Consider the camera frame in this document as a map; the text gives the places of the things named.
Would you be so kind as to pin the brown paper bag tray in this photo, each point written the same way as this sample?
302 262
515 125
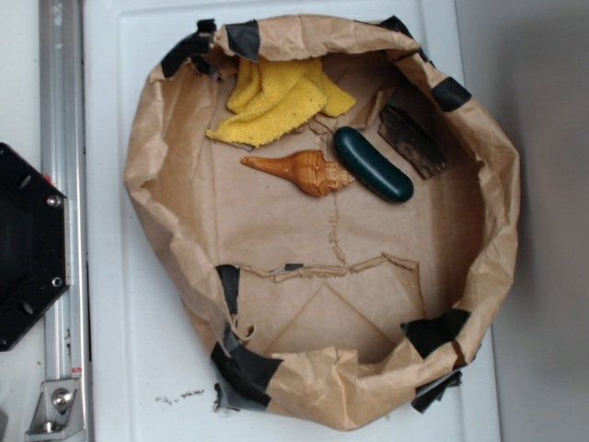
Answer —
341 308

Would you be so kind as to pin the dark green oblong capsule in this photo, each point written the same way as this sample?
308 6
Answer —
369 166

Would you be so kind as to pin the metal corner bracket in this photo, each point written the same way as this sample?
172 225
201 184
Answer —
59 413

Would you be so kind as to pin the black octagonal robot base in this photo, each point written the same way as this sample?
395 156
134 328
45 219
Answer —
33 246

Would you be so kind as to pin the yellow cloth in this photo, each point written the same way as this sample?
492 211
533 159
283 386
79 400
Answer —
271 99

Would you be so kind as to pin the orange conch seashell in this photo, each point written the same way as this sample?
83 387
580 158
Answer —
307 169

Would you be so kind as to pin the aluminium extrusion rail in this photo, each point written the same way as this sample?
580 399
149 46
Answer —
63 159

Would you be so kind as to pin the dark wooden block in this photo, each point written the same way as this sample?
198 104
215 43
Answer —
411 141

